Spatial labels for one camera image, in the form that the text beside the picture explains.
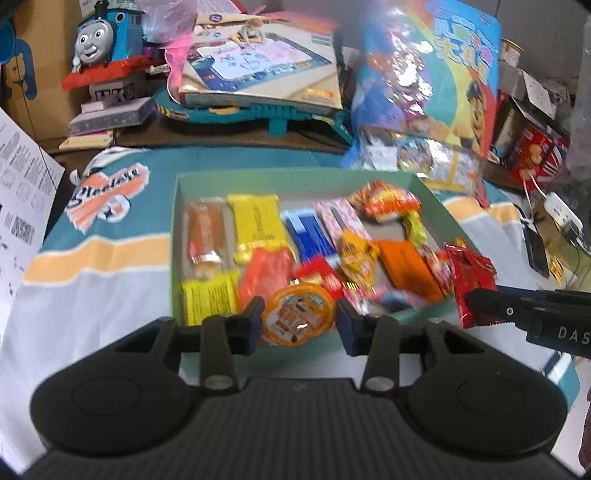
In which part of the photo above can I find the gold tin can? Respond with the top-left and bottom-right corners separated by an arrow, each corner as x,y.
501,39 -> 527,70

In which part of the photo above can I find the long red-orange snack packet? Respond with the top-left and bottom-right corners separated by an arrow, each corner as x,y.
238,247 -> 296,308

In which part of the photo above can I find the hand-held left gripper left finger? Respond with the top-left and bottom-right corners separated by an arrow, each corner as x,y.
99,295 -> 267,394

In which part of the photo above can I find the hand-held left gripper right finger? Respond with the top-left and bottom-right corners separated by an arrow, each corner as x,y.
336,298 -> 502,394

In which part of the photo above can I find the red flag-print biscuit box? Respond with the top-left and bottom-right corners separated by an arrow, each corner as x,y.
508,124 -> 571,185

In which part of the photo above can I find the clear orange cake packet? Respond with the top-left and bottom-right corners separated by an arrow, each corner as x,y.
185,198 -> 232,280

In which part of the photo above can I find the blue toy train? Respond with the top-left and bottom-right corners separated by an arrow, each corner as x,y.
62,0 -> 167,90

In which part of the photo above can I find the teal plastic toy bridge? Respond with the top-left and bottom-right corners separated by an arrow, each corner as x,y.
154,88 -> 352,139

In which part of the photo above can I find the red foil snack packet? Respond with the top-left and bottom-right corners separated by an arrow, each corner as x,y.
445,242 -> 497,328

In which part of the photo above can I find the red rainbow candy bag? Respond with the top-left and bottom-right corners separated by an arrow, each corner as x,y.
422,244 -> 455,296

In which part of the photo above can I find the white carton box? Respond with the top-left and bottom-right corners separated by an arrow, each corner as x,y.
503,65 -> 573,134

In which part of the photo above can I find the pink floral snack packet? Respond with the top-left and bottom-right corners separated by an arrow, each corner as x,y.
314,198 -> 372,245

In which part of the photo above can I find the grey plastic case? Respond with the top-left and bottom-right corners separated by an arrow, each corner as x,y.
69,97 -> 158,137

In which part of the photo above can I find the yellow packet with blue label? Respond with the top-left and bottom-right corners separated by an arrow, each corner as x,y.
181,272 -> 241,326

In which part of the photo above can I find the children's drawing mat box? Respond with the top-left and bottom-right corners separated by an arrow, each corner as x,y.
178,21 -> 345,112

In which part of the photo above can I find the round orange jelly cup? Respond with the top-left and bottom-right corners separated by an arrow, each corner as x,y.
261,282 -> 338,347

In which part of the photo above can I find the white power strip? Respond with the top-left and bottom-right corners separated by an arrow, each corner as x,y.
545,193 -> 585,232

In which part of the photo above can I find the black smartphone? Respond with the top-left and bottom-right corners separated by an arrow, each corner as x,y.
524,226 -> 550,278

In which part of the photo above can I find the white instruction sheet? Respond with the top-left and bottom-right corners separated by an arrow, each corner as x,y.
0,108 -> 65,319

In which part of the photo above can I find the plain orange snack packet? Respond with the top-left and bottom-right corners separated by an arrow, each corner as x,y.
372,239 -> 444,303

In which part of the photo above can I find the white cable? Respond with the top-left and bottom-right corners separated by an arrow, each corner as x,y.
524,175 -> 550,222

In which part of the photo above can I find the blue snack packet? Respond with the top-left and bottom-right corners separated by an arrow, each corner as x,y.
281,210 -> 340,266

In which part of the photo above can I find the yellow-brown snack packet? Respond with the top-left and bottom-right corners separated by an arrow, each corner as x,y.
337,231 -> 380,287

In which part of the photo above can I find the large cartoon snack bag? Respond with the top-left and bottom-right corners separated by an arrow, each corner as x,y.
344,0 -> 502,208

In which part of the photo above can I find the mint green cardboard box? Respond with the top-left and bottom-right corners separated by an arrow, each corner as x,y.
171,168 -> 499,356

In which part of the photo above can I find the cardboard box with bear print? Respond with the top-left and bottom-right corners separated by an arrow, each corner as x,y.
0,9 -> 81,141

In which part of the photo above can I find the pink patterned candy packet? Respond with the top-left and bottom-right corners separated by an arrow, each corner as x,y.
344,284 -> 419,315

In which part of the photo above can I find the puffed orange-red snack bag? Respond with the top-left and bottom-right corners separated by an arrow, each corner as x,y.
349,181 -> 423,224

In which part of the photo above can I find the beige wooden board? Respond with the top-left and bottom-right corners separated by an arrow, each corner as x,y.
60,131 -> 116,151

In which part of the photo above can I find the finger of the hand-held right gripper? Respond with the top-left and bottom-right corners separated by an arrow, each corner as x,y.
496,285 -> 591,305
465,287 -> 536,326

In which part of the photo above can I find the yellow wavy-line snack packet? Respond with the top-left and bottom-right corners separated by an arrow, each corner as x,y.
227,194 -> 284,266

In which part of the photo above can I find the black lettered block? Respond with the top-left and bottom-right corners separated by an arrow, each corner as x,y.
90,76 -> 148,102

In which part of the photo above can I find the yellow clear container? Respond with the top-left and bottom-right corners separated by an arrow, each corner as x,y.
547,226 -> 591,282

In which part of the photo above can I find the translucent plastic bag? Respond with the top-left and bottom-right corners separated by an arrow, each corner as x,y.
139,0 -> 199,97

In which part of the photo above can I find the small red snack packet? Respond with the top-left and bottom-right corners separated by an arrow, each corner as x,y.
293,256 -> 345,298

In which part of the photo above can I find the printed blanket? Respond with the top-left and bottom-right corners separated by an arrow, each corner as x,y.
0,147 -> 585,416

